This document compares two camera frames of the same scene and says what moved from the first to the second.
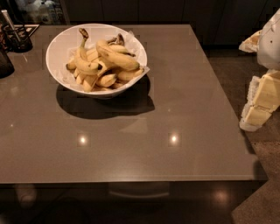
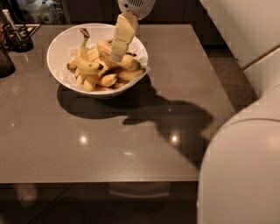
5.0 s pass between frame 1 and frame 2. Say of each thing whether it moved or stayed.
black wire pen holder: stayed
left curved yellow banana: stayed
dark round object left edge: stayed
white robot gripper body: moved
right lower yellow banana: stayed
